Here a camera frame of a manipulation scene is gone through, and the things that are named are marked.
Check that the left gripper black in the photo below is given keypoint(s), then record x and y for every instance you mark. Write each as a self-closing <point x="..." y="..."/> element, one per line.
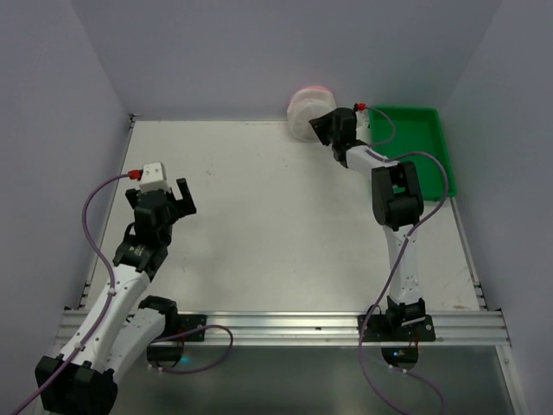
<point x="171" y="201"/>

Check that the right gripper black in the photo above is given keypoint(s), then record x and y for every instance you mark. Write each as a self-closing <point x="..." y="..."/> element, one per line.
<point x="325" y="128"/>

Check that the white mesh laundry bag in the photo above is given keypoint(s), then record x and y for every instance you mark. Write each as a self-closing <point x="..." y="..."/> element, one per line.
<point x="306" y="104"/>

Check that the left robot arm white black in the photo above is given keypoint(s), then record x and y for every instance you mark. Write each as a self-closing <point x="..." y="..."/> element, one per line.
<point x="83" y="377"/>

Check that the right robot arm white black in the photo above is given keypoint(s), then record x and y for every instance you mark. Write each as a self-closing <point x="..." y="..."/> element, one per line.
<point x="397" y="204"/>

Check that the green plastic tray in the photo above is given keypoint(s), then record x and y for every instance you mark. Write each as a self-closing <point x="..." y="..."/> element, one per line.
<point x="399" y="130"/>

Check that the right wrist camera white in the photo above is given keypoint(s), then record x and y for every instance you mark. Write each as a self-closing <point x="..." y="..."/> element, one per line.
<point x="362" y="115"/>

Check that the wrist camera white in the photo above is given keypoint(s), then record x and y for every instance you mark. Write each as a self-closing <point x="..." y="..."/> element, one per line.
<point x="153" y="178"/>
<point x="362" y="115"/>

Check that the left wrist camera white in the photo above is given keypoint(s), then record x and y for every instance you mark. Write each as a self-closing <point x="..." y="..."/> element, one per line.
<point x="153" y="178"/>

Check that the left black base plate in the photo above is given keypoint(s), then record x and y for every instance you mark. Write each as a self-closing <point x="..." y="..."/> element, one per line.
<point x="176" y="324"/>

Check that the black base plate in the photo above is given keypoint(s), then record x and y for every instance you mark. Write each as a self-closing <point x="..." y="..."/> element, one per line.
<point x="379" y="330"/>
<point x="176" y="324"/>

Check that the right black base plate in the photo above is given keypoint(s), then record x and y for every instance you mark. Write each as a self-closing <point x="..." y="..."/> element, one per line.
<point x="379" y="330"/>

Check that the aluminium rail front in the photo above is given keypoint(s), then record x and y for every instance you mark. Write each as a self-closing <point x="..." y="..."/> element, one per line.
<point x="289" y="329"/>

